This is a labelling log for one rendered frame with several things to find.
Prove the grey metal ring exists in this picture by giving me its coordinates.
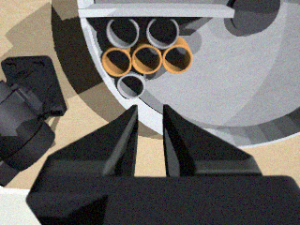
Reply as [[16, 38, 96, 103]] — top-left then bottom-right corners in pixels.
[[106, 16, 141, 49], [146, 17, 179, 49], [117, 65, 145, 98]]

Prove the bronze bushing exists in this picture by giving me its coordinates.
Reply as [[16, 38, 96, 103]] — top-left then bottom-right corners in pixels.
[[161, 37, 192, 74], [131, 37, 162, 74], [101, 43, 133, 77]]

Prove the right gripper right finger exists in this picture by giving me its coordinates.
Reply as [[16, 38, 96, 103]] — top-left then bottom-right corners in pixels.
[[162, 104, 263, 176]]

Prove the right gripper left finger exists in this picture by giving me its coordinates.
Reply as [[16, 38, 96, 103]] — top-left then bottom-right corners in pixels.
[[38, 104, 139, 176]]

